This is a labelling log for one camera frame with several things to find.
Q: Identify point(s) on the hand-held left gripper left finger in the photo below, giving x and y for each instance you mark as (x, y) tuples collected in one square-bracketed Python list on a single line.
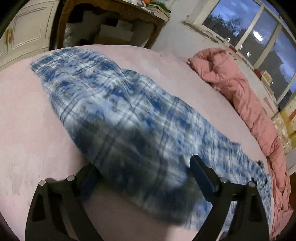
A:
[(90, 180)]

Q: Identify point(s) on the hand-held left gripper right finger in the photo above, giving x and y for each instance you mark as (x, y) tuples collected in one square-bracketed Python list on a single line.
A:
[(201, 176)]

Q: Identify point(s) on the blue plaid shirt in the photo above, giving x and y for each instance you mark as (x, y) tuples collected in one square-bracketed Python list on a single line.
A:
[(127, 120)]

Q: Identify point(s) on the pink bed sheet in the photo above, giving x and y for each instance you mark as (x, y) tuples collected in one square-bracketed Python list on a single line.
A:
[(27, 127)]

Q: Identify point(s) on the tree print curtain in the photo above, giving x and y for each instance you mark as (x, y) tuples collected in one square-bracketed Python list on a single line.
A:
[(286, 129)]

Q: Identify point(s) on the pink checked quilt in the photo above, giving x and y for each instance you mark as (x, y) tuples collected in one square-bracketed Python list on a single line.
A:
[(231, 78)]

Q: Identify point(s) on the cardboard box under table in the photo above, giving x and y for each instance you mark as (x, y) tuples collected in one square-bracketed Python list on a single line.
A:
[(115, 32)]

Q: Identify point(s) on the white framed window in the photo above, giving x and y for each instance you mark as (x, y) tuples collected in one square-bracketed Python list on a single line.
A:
[(231, 20)]

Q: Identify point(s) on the white cabinet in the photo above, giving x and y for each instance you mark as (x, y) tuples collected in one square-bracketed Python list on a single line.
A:
[(30, 30)]

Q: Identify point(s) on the brown wooden table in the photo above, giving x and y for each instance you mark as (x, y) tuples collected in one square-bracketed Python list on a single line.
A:
[(129, 11)]

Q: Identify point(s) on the books on table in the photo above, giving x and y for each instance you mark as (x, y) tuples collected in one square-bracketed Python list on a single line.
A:
[(159, 7)]

